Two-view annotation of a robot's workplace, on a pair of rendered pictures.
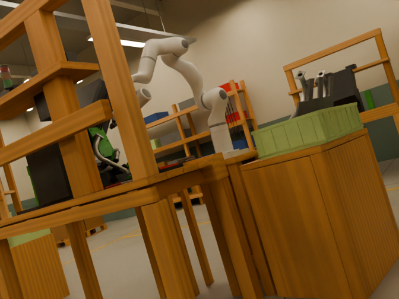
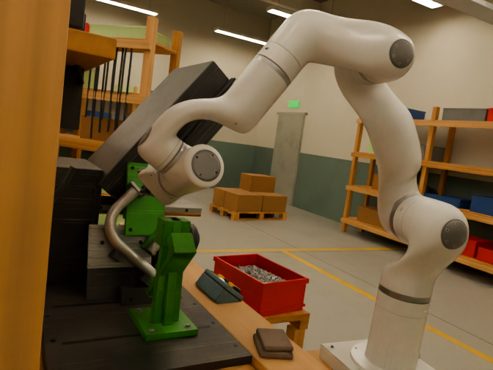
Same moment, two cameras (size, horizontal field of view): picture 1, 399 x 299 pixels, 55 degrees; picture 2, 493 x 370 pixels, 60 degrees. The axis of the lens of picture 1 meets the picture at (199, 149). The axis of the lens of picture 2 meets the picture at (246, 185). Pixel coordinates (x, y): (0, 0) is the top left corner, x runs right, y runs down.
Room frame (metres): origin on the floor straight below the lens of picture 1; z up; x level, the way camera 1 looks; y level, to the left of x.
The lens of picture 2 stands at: (1.41, -0.24, 1.38)
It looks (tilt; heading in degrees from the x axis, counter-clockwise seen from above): 6 degrees down; 26
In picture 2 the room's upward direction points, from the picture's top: 8 degrees clockwise
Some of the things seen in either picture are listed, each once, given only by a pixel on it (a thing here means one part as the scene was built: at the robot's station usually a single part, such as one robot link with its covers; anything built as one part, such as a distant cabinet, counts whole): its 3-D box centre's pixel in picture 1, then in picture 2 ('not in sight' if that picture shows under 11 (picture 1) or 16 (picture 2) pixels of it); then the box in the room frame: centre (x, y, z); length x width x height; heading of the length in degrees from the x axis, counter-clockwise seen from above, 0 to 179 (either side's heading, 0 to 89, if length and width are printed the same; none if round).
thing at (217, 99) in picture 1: (216, 107); (422, 249); (2.47, -0.18, 1.19); 0.19 x 0.12 x 0.24; 41
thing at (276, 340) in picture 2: (186, 159); (273, 343); (2.33, 0.10, 0.91); 0.10 x 0.08 x 0.03; 36
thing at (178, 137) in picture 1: (193, 152); (431, 183); (8.27, 0.15, 1.10); 3.01 x 0.55 x 2.20; 56
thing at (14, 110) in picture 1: (31, 94); (30, 58); (2.18, 0.84, 1.52); 0.90 x 0.25 x 0.04; 57
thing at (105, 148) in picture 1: (98, 143); (142, 197); (2.41, 0.60, 1.17); 0.13 x 0.12 x 0.20; 57
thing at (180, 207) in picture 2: not in sight; (139, 205); (2.52, 0.71, 1.11); 0.39 x 0.16 x 0.03; 147
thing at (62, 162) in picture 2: (59, 170); (59, 215); (2.34, 0.86, 1.07); 0.30 x 0.18 x 0.34; 57
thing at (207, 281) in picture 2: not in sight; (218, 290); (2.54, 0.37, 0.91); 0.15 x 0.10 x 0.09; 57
